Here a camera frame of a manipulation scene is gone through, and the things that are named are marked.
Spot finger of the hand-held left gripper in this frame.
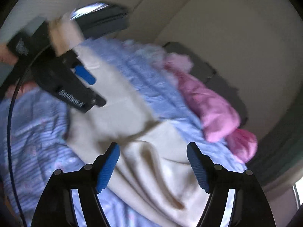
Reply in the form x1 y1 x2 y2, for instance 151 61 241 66
63 51 96 86
91 93 106 107

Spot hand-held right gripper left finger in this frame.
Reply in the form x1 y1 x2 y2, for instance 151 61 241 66
30 142 120 227

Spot bed with blue striped sheet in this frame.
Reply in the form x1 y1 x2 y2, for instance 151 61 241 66
0 38 249 227

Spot window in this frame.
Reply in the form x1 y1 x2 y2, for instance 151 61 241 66
292 182 303 208

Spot pink pillow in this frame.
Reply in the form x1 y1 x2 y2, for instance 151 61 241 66
226 129 258 163

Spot pale floral cloth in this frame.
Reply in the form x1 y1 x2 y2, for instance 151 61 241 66
125 40 166 61

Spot green curtain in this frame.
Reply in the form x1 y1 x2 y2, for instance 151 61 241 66
246 113 303 187

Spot pink duvet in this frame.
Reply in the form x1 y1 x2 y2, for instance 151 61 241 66
163 53 242 142

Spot black cable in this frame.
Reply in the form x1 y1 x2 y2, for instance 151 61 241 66
7 50 51 220

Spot person's left hand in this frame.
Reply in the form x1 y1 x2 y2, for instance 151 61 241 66
0 44 15 65

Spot grey padded headboard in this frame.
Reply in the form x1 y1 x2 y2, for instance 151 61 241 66
163 41 249 126

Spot dark grey object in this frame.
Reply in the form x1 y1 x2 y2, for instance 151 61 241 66
71 2 130 37

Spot white pants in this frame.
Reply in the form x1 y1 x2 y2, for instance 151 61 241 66
47 19 213 227

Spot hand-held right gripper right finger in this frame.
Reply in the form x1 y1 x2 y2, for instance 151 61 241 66
187 142 276 227

